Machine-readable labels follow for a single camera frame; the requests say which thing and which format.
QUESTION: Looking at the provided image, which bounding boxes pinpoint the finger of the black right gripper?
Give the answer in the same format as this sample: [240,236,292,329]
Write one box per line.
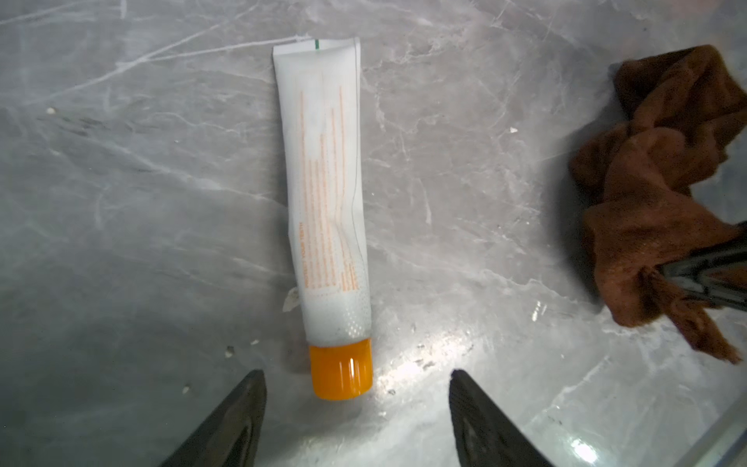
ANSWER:
[659,235,746,279]
[670,276,746,311]

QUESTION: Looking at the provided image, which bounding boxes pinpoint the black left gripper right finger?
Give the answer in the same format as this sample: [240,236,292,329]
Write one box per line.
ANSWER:
[449,370,552,467]

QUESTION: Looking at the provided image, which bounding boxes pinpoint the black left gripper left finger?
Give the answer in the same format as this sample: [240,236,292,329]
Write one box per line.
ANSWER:
[161,370,268,467]

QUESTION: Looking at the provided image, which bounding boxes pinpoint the brown cloth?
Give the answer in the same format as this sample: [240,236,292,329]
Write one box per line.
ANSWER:
[569,45,746,363]

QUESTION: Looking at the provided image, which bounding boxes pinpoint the white tube orange cap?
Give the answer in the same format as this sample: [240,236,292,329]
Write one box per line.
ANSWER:
[272,38,374,401]

